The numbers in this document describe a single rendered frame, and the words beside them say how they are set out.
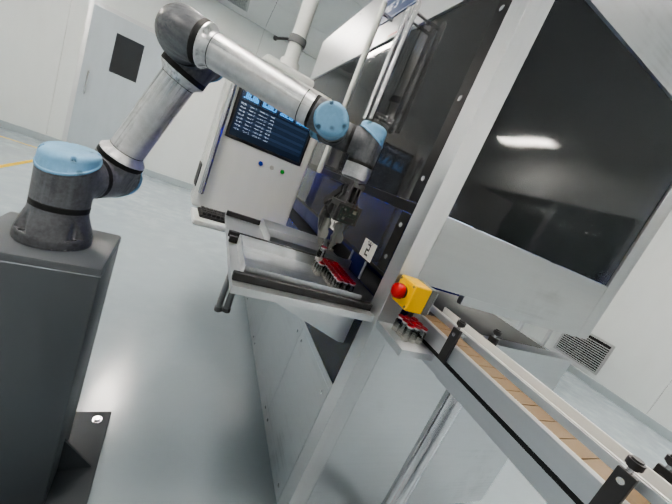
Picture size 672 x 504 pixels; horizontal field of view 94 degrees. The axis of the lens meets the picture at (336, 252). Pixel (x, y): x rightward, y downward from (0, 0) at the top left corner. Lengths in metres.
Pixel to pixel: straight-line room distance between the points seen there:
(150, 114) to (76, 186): 0.25
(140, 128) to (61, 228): 0.31
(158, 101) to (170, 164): 5.34
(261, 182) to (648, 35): 1.47
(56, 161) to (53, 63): 5.73
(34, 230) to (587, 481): 1.15
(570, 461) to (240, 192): 1.54
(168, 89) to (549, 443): 1.10
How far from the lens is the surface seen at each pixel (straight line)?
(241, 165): 1.68
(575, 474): 0.71
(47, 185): 0.95
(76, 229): 0.98
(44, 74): 6.67
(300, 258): 1.09
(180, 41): 0.84
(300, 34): 1.83
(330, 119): 0.72
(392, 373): 1.05
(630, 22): 1.25
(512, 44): 0.95
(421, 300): 0.82
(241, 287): 0.76
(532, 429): 0.74
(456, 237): 0.93
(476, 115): 0.89
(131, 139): 1.02
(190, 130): 6.25
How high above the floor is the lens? 1.19
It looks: 12 degrees down
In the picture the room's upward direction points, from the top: 23 degrees clockwise
